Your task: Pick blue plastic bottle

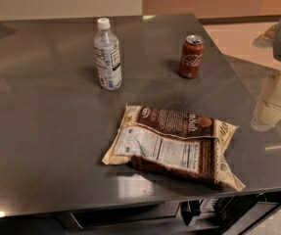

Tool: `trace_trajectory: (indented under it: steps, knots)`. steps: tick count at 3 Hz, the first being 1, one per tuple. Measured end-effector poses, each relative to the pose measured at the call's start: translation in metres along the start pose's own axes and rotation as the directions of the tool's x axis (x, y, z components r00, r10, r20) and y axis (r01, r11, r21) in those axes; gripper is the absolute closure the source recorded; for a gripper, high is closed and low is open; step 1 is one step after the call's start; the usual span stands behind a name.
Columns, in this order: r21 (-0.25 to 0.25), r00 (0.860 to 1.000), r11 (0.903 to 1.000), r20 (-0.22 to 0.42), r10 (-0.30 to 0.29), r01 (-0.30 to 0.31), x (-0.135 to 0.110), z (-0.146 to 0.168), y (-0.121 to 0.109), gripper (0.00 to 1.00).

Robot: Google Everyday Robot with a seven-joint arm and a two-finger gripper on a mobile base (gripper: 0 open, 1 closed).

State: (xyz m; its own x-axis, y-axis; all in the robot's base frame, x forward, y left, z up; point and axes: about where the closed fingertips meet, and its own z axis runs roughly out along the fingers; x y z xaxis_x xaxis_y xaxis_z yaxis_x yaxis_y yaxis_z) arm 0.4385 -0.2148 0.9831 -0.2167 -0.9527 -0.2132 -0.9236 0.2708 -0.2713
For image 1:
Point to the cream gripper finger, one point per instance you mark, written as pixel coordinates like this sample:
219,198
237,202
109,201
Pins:
267,112

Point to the clear plastic water bottle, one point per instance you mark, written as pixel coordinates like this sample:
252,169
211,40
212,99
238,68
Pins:
106,49

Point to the red cola can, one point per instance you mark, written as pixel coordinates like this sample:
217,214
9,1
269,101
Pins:
191,57

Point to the brown cream snack bag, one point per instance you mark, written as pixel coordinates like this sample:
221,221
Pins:
174,143

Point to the black drawer under table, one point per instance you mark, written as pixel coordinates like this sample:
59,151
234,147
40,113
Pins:
215,216

